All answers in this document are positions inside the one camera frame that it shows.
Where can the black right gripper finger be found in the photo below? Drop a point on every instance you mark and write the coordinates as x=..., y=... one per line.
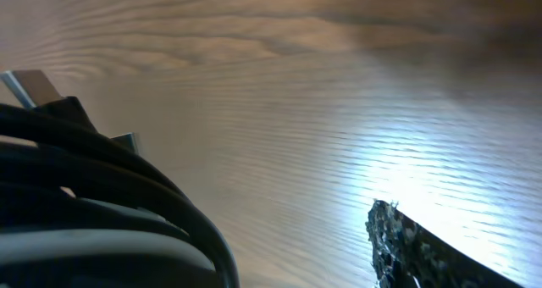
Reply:
x=406, y=255

